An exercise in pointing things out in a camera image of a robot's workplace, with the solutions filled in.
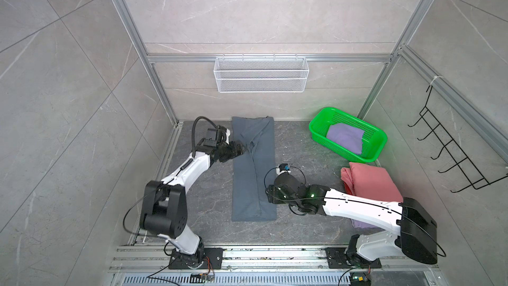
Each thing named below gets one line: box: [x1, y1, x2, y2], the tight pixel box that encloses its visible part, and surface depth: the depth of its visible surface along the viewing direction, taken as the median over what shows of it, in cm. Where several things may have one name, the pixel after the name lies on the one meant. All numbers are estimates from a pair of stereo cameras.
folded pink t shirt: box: [340, 162, 404, 204], surface depth 90 cm
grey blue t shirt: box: [231, 115, 278, 222], surface depth 100 cm
